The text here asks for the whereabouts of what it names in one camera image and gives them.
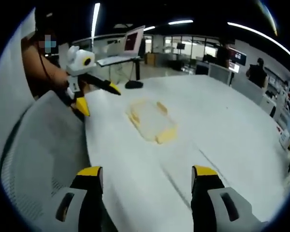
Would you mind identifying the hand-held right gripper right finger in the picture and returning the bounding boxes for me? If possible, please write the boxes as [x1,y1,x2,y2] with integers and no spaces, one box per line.
[190,165,269,232]

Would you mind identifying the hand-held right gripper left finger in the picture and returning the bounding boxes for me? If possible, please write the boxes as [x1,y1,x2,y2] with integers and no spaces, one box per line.
[40,166,117,232]

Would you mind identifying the beige plastic buckle part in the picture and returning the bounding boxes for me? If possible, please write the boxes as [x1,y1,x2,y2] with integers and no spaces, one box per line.
[155,128,178,145]

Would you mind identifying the black monitor stand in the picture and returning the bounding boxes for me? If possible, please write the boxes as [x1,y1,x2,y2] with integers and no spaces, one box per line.
[124,57,144,89]

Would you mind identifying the grey mesh office chair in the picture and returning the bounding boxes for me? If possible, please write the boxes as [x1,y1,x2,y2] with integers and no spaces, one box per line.
[0,91,92,232]

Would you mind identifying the computer monitor on stand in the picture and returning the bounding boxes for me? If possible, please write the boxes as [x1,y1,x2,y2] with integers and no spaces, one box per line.
[123,25,146,58]

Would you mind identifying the grey desk partition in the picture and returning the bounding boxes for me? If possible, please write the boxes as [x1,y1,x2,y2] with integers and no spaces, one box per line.
[208,63,233,85]
[231,76,264,105]

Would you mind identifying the black cable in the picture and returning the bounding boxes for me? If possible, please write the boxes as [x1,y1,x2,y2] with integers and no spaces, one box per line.
[37,47,52,79]

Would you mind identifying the red wall screen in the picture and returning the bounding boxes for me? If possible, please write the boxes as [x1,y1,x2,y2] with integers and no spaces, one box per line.
[228,47,247,66]

